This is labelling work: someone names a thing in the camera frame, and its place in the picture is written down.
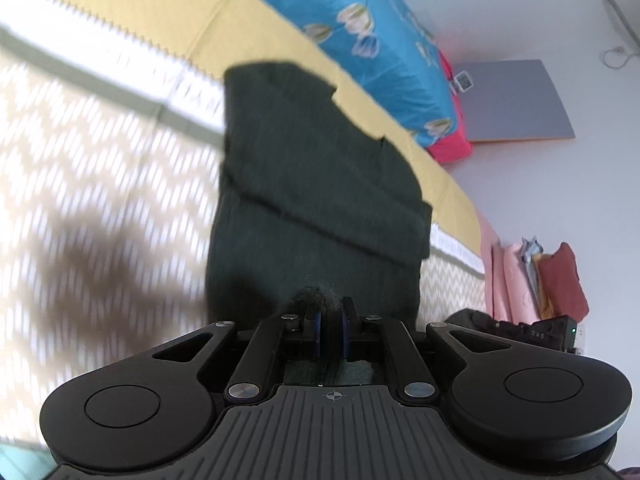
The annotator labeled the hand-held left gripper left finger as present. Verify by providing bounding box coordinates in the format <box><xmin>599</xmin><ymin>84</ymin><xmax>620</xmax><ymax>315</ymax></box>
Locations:
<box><xmin>151</xmin><ymin>307</ymin><xmax>325</xmax><ymax>405</ymax></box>

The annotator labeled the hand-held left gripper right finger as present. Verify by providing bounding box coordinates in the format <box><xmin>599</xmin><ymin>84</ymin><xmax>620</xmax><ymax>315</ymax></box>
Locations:
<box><xmin>339</xmin><ymin>297</ymin><xmax>507</xmax><ymax>406</ymax></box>

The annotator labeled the dark green sweater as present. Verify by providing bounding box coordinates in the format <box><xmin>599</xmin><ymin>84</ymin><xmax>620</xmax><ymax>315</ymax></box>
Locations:
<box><xmin>205</xmin><ymin>60</ymin><xmax>434</xmax><ymax>387</ymax></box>

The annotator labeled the yellow hanging garment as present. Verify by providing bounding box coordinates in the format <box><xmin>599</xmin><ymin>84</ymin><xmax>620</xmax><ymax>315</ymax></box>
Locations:
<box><xmin>532</xmin><ymin>254</ymin><xmax>557</xmax><ymax>319</ymax></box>

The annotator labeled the red hanging garment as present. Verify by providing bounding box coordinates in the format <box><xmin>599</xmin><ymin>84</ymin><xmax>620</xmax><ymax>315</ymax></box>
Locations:
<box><xmin>537</xmin><ymin>242</ymin><xmax>591</xmax><ymax>322</ymax></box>

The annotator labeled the grey hanging garment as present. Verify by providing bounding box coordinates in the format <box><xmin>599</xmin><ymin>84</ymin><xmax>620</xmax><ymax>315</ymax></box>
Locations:
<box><xmin>520</xmin><ymin>235</ymin><xmax>545</xmax><ymax>288</ymax></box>

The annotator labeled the red pink pillow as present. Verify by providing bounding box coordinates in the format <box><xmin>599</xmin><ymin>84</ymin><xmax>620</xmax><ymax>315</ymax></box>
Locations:
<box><xmin>424</xmin><ymin>49</ymin><xmax>475</xmax><ymax>164</ymax></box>

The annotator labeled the grey flat board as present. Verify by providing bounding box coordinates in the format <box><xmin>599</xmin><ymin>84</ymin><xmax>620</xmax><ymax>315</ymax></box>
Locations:
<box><xmin>454</xmin><ymin>59</ymin><xmax>577</xmax><ymax>144</ymax></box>

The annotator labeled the yellow cream zigzag bedspread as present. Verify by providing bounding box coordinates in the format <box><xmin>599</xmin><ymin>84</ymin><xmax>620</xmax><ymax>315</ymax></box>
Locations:
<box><xmin>0</xmin><ymin>0</ymin><xmax>490</xmax><ymax>456</ymax></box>

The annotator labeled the blue floral pillow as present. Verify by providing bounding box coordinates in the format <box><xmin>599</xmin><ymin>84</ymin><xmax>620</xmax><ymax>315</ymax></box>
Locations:
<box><xmin>207</xmin><ymin>0</ymin><xmax>463</xmax><ymax>148</ymax></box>

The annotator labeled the light teal sheet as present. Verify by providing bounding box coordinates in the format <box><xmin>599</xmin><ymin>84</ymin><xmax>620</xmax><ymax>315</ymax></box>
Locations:
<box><xmin>0</xmin><ymin>441</ymin><xmax>53</xmax><ymax>480</ymax></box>

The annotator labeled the thin wall cable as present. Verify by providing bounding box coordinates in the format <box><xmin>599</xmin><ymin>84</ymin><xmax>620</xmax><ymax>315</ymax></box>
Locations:
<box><xmin>600</xmin><ymin>44</ymin><xmax>640</xmax><ymax>70</ymax></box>

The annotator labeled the white wall pipe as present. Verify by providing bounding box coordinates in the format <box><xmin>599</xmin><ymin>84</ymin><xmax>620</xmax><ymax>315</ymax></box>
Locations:
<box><xmin>599</xmin><ymin>0</ymin><xmax>640</xmax><ymax>45</ymax></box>

